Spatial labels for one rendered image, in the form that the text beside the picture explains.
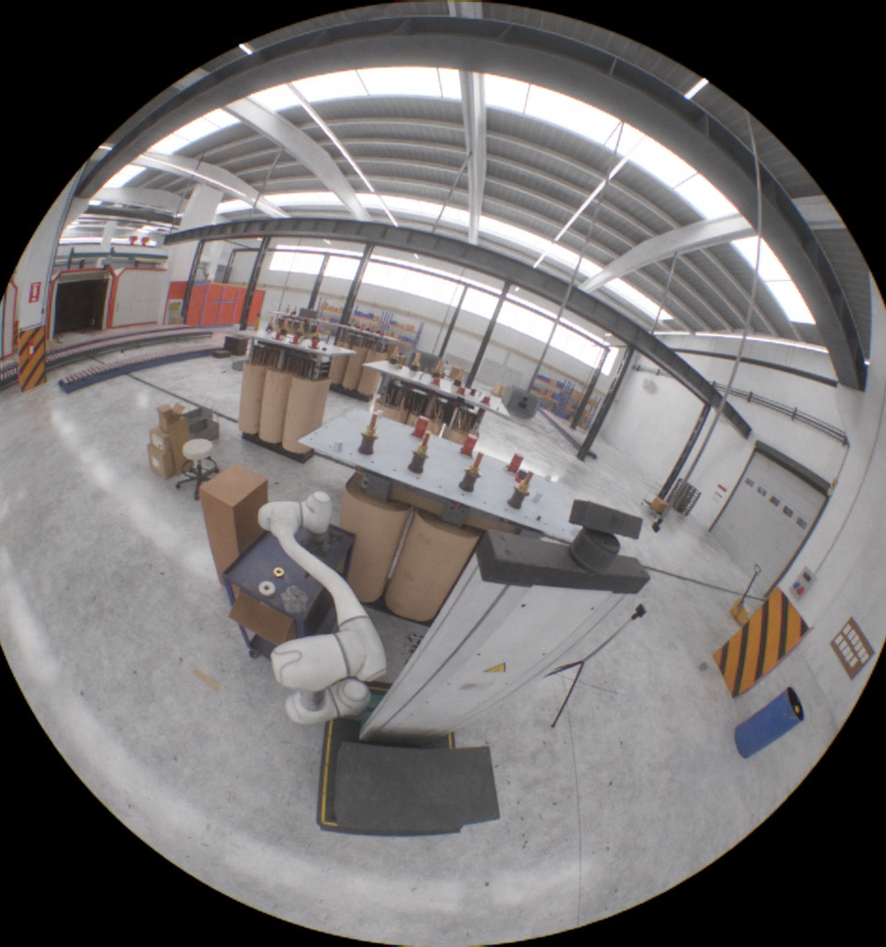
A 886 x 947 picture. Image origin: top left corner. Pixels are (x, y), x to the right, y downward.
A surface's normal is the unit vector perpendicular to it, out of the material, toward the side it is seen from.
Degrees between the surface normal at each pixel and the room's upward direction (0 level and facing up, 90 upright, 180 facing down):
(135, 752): 0
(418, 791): 0
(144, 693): 0
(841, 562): 90
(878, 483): 90
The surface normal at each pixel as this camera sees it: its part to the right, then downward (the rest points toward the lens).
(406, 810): 0.33, -0.84
